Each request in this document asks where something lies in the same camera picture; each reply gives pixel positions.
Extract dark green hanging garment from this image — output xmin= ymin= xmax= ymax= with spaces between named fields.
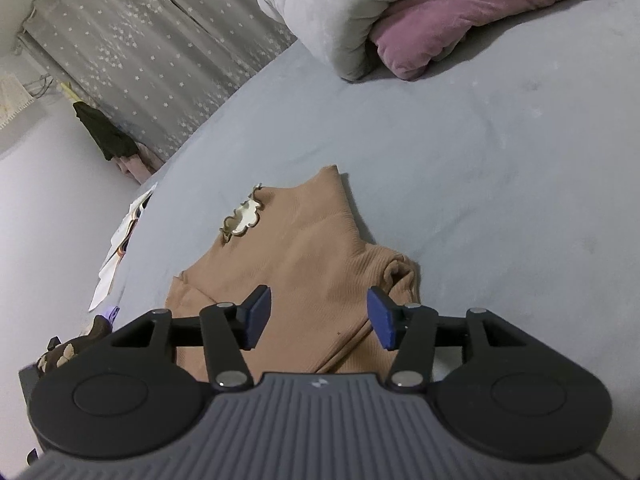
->
xmin=73 ymin=101 xmax=139 ymax=160

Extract blue-grey bed sheet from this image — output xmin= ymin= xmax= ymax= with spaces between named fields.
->
xmin=111 ymin=0 xmax=639 ymax=476

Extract tan ribbed knit sweater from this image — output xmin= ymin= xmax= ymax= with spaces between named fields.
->
xmin=165 ymin=166 xmax=419 ymax=378

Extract pink cloth under garment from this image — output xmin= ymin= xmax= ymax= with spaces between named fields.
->
xmin=115 ymin=143 xmax=164 ymax=184

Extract grey star-patterned curtain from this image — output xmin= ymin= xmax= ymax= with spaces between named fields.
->
xmin=18 ymin=0 xmax=295 ymax=159

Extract white papers beside bed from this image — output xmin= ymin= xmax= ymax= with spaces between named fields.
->
xmin=88 ymin=184 xmax=156 ymax=312

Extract floral cloth on wall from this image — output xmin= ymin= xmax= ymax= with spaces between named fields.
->
xmin=0 ymin=74 xmax=35 ymax=129

